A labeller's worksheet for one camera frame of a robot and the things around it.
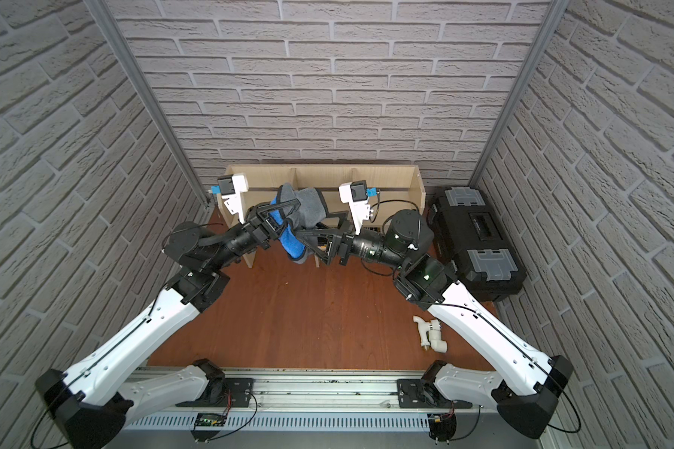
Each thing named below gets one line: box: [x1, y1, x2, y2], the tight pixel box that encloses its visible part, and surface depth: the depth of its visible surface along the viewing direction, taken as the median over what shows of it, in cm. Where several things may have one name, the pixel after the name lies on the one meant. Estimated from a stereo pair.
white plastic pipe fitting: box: [412, 315, 449, 354], surface depth 84 cm
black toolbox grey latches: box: [428, 187, 528, 303], surface depth 86 cm
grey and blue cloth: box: [269, 183, 328, 264], surface depth 53 cm
